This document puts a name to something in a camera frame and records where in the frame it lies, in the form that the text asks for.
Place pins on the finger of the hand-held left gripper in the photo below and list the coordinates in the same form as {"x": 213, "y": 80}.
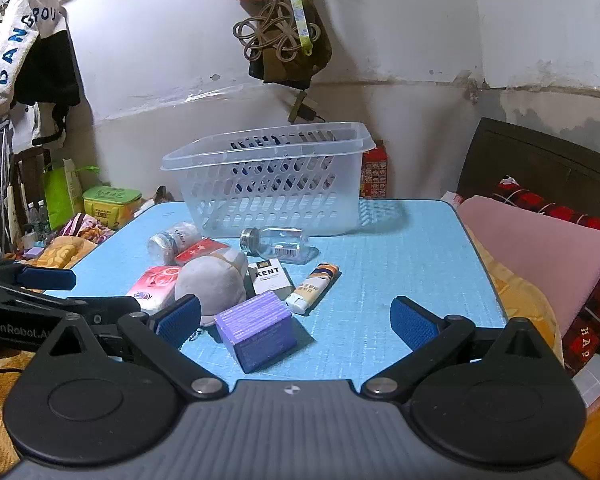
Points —
{"x": 50, "y": 278}
{"x": 110, "y": 305}

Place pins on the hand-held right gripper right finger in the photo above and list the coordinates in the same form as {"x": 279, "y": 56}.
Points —
{"x": 412, "y": 322}

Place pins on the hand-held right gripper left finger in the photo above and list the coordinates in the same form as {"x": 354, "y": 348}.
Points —
{"x": 179, "y": 317}

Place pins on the pink tissue pack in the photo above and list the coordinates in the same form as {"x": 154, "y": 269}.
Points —
{"x": 152, "y": 286}

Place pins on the grey round plush pouch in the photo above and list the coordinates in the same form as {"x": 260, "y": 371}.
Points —
{"x": 210, "y": 280}

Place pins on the red cigarette pack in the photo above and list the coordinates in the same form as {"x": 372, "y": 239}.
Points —
{"x": 200, "y": 251}

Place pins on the purple cardboard box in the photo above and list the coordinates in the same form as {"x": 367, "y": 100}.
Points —
{"x": 255, "y": 332}

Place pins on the small clear plastic bottle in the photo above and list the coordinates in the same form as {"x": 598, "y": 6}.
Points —
{"x": 172, "y": 240}

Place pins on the white cigarette box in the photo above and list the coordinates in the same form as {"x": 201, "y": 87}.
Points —
{"x": 271, "y": 277}

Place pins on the white and orange lighter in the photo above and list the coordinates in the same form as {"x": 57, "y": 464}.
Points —
{"x": 312, "y": 287}

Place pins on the glass bottle with metal lid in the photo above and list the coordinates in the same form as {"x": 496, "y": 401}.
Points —
{"x": 280, "y": 241}

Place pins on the clear plastic basket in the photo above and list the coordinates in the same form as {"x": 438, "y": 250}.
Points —
{"x": 280, "y": 195}

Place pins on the yellow and purple printed blanket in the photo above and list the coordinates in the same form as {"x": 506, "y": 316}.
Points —
{"x": 75, "y": 242}

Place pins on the green paper bag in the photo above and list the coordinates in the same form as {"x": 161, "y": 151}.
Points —
{"x": 60, "y": 195}

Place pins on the yellow-green tin box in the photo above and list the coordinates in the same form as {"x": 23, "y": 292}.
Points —
{"x": 110, "y": 205}

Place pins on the yellow bed sheet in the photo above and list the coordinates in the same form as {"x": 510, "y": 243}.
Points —
{"x": 520, "y": 295}

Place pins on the brown shoe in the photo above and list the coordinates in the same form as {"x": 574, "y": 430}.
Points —
{"x": 160, "y": 194}

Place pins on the pink pillow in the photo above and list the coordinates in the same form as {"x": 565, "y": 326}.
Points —
{"x": 535, "y": 245}

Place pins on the white hanging shirt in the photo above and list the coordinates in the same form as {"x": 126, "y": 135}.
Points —
{"x": 24, "y": 125}

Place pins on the red printed carton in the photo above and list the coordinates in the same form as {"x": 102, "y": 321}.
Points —
{"x": 375, "y": 170}

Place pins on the white small box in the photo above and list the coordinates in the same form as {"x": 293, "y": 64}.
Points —
{"x": 595, "y": 380}

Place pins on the dark wooden headboard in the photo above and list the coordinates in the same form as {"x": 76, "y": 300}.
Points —
{"x": 530, "y": 160}

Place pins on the black hanging garment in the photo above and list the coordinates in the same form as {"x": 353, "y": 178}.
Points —
{"x": 50, "y": 72}

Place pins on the white lettered hoodie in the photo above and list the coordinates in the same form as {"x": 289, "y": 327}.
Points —
{"x": 15, "y": 50}

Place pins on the black power adapter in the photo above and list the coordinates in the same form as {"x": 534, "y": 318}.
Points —
{"x": 307, "y": 110}

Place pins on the brown hanging bag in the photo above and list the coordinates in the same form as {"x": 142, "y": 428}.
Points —
{"x": 280, "y": 72}

